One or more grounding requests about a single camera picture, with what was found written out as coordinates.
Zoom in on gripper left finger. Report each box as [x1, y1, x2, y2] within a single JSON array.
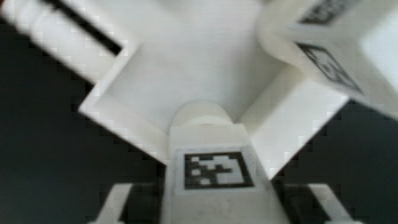
[[87, 183, 133, 224]]

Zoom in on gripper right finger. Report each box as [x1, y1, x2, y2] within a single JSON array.
[[308, 184, 363, 224]]

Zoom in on white chair leg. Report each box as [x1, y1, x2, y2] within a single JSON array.
[[258, 0, 398, 120], [160, 101, 290, 224]]

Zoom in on white chair seat block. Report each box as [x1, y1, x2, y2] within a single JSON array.
[[0, 0, 348, 173]]

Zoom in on white chair leg front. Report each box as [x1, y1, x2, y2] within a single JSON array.
[[258, 0, 398, 120]]

